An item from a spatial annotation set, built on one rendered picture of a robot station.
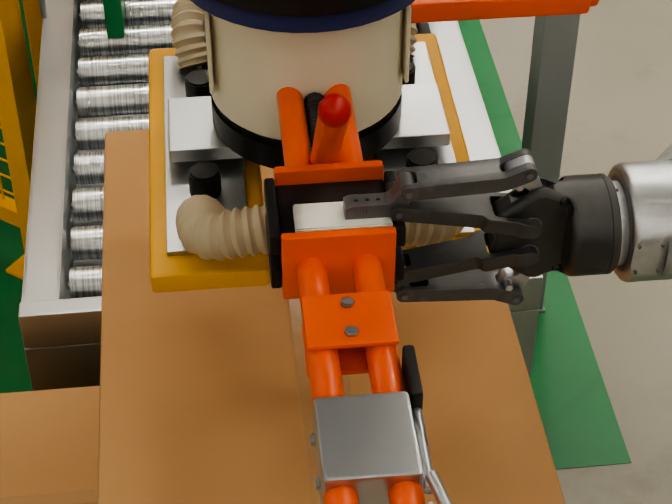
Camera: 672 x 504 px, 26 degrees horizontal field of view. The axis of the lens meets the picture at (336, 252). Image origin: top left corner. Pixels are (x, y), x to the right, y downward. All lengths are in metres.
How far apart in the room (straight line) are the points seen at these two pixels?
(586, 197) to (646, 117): 2.30
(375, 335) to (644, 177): 0.24
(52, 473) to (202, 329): 0.48
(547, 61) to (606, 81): 1.01
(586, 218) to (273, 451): 0.40
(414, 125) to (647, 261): 0.32
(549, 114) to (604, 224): 1.47
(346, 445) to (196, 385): 0.47
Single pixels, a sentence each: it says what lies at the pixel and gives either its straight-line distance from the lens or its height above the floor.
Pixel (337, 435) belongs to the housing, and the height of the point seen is 1.24.
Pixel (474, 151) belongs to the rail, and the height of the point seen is 0.59.
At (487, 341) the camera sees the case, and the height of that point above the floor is 0.94.
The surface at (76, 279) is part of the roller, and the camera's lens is 2.09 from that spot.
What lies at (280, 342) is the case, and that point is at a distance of 1.40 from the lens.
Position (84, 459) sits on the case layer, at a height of 0.54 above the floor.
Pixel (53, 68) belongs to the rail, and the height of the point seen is 0.60.
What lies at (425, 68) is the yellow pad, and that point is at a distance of 1.43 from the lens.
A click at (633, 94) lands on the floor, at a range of 3.43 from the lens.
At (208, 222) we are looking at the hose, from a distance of 1.16.
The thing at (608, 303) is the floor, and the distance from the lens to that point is 2.86.
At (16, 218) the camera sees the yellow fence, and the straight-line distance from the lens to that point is 2.88.
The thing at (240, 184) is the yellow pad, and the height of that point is 1.13.
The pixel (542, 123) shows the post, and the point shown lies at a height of 0.45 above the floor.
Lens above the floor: 1.93
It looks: 41 degrees down
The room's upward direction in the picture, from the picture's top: straight up
